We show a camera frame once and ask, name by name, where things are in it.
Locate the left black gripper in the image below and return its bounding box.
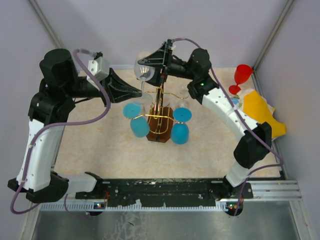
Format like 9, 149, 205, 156
63, 67, 142, 108

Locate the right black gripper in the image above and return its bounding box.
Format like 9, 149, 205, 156
136, 43, 196, 88

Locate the clear wine glass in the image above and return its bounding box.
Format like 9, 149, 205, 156
133, 51, 155, 97
175, 86, 190, 109
134, 92, 153, 114

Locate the red plastic wine glass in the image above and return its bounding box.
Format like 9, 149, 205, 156
228, 64, 253, 95

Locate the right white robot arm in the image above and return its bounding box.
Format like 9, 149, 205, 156
137, 39, 272, 199

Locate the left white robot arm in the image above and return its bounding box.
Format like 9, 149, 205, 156
8, 48, 142, 204

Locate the left blue wine glass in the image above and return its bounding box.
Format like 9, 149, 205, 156
122, 102, 150, 138

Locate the blue wine glass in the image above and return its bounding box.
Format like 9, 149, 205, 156
122, 102, 150, 138
170, 107, 192, 145

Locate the right blue wine glass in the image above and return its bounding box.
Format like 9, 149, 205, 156
170, 107, 192, 145

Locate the patterned yellow cloth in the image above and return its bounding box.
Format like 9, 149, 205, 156
231, 88, 287, 140

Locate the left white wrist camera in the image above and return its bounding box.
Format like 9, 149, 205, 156
87, 56, 110, 82

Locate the gold wire glass rack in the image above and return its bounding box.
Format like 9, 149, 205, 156
123, 82, 192, 144

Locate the left aluminium corner post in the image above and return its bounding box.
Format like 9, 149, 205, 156
27, 0, 65, 49

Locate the aluminium corner post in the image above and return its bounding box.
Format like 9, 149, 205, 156
27, 0, 65, 49
252, 0, 296, 73

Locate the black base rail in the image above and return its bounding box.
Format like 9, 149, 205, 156
32, 177, 301, 217

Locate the right aluminium corner post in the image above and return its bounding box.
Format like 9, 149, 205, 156
252, 0, 296, 73

